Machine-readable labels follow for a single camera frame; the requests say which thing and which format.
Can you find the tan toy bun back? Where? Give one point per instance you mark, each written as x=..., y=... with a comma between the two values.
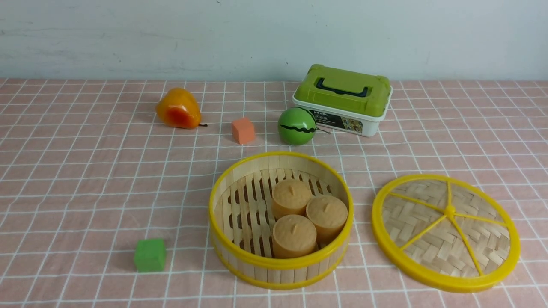
x=290, y=196

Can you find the green toy watermelon ball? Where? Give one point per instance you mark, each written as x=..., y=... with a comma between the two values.
x=296, y=126

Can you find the green lidded white storage box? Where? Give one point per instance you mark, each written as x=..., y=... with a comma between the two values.
x=345, y=100

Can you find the green foam cube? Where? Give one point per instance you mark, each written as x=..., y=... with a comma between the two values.
x=150, y=255

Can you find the tan toy bun right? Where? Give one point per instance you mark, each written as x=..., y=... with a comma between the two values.
x=329, y=215

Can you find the yellow bamboo steamer basket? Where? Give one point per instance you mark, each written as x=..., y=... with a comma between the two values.
x=242, y=220

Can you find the orange yellow toy pear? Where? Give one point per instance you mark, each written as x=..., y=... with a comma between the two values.
x=179, y=109

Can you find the pink checkered tablecloth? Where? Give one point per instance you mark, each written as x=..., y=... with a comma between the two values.
x=88, y=169

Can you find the orange foam cube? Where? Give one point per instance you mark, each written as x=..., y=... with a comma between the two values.
x=243, y=130

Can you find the tan toy bun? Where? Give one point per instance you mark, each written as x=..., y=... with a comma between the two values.
x=329, y=215
x=293, y=236
x=290, y=196

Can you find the yellow woven steamer lid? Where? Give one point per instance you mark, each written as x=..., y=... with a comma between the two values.
x=445, y=233

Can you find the tan toy bun front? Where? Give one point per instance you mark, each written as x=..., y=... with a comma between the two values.
x=293, y=236

